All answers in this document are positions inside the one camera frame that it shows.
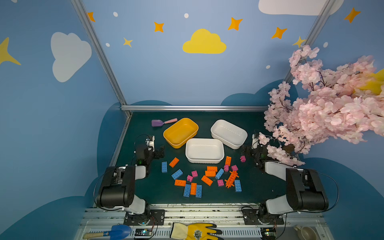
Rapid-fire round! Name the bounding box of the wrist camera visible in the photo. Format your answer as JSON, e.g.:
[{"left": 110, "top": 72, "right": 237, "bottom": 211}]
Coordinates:
[
  {"left": 146, "top": 136, "right": 155, "bottom": 152},
  {"left": 251, "top": 134, "right": 259, "bottom": 150}
]

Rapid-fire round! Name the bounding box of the white rear plastic bin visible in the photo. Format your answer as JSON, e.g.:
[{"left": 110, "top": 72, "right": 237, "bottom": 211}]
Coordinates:
[{"left": 211, "top": 120, "right": 248, "bottom": 150}]

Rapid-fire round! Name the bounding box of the orange lego brick center stack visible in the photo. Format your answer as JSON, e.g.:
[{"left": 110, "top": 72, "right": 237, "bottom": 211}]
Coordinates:
[{"left": 205, "top": 166, "right": 218, "bottom": 178}]

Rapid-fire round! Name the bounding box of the pink cherry blossom tree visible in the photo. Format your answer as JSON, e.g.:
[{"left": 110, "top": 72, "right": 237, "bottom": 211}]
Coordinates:
[{"left": 257, "top": 45, "right": 384, "bottom": 166}]

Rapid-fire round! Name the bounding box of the white plastic bin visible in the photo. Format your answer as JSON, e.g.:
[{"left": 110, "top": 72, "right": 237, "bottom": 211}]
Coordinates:
[
  {"left": 211, "top": 120, "right": 248, "bottom": 150},
  {"left": 185, "top": 138, "right": 225, "bottom": 164}
]

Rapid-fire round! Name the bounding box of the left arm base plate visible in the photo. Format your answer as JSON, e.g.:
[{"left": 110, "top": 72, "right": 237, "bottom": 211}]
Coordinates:
[{"left": 124, "top": 209, "right": 165, "bottom": 226}]

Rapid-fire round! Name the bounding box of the blue lego brick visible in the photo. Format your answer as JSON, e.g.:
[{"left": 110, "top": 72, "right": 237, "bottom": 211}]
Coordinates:
[
  {"left": 161, "top": 162, "right": 168, "bottom": 173},
  {"left": 235, "top": 180, "right": 242, "bottom": 193},
  {"left": 196, "top": 185, "right": 203, "bottom": 198},
  {"left": 215, "top": 169, "right": 225, "bottom": 180},
  {"left": 183, "top": 184, "right": 192, "bottom": 198},
  {"left": 172, "top": 169, "right": 183, "bottom": 180}
]

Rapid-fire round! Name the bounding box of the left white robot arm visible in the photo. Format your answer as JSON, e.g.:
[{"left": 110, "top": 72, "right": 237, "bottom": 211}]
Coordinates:
[{"left": 93, "top": 145, "right": 165, "bottom": 218}]

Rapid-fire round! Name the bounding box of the beige ceramic cup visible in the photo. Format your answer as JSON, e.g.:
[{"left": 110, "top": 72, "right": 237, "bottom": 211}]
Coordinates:
[{"left": 294, "top": 226, "right": 319, "bottom": 240}]

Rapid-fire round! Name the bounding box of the yellow plastic bin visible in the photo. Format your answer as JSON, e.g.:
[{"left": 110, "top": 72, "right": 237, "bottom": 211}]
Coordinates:
[{"left": 163, "top": 118, "right": 199, "bottom": 149}]

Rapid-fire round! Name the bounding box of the white front plastic bin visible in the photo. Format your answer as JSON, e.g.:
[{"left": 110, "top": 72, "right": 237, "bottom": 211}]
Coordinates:
[{"left": 185, "top": 138, "right": 225, "bottom": 164}]

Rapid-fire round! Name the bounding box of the orange lego long assembly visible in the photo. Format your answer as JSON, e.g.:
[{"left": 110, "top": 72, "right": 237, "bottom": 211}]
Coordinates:
[{"left": 225, "top": 171, "right": 239, "bottom": 189}]

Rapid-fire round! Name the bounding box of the circuit board right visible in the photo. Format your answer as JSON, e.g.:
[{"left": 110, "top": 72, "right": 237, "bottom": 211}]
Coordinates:
[{"left": 261, "top": 228, "right": 277, "bottom": 240}]

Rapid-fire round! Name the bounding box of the blue toy shovel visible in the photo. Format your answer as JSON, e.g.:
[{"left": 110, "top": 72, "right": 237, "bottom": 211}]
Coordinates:
[{"left": 83, "top": 225, "right": 132, "bottom": 240}]

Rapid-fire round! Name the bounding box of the green circuit board left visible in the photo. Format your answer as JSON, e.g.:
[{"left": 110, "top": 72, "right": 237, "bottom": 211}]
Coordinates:
[{"left": 134, "top": 229, "right": 153, "bottom": 239}]

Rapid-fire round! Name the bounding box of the purple pink toy spatula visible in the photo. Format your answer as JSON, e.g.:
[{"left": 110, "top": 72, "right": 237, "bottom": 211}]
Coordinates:
[{"left": 151, "top": 118, "right": 178, "bottom": 127}]

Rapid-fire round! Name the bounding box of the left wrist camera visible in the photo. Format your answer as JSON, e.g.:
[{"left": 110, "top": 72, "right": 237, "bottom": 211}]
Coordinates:
[{"left": 146, "top": 136, "right": 155, "bottom": 152}]

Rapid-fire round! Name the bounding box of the yellow work glove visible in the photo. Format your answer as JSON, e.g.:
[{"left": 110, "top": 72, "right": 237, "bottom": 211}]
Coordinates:
[{"left": 170, "top": 223, "right": 223, "bottom": 240}]

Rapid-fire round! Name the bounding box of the orange lego brick by bin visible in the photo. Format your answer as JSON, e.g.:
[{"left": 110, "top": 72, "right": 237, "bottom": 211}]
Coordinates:
[{"left": 225, "top": 156, "right": 232, "bottom": 166}]

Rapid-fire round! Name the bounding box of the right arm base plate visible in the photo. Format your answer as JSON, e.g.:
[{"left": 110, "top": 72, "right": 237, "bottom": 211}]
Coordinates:
[{"left": 241, "top": 208, "right": 285, "bottom": 225}]

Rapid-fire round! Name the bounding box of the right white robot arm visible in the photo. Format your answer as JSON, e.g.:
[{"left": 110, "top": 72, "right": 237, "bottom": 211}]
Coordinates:
[{"left": 241, "top": 145, "right": 330, "bottom": 218}]

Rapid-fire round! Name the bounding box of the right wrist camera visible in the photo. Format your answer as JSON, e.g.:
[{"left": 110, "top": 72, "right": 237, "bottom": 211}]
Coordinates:
[{"left": 251, "top": 134, "right": 259, "bottom": 150}]

